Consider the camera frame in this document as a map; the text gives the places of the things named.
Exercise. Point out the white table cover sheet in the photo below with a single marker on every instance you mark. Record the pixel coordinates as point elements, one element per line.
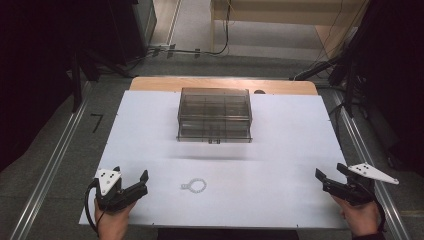
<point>286,146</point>

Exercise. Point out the metal floor rail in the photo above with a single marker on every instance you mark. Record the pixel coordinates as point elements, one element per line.
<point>366,146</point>
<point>50,166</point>

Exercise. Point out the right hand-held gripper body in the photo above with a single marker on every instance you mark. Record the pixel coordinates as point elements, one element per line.
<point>360,186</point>

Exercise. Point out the transparent grey drawer box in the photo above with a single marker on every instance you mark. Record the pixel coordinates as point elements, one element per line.
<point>214,115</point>

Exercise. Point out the light wooden desk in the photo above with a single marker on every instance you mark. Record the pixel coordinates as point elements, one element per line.
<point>286,11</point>

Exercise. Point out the person's right hand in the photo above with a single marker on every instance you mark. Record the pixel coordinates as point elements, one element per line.
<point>361,216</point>

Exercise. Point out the dark cabinet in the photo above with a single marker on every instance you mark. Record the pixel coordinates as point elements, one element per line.
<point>140,30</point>

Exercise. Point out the black stand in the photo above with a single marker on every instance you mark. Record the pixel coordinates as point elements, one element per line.
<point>78,73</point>
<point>346,73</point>

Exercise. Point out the person's left hand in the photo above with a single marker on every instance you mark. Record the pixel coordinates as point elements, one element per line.
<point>111,223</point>

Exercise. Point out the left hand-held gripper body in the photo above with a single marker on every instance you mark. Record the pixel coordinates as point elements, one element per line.
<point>107,196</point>

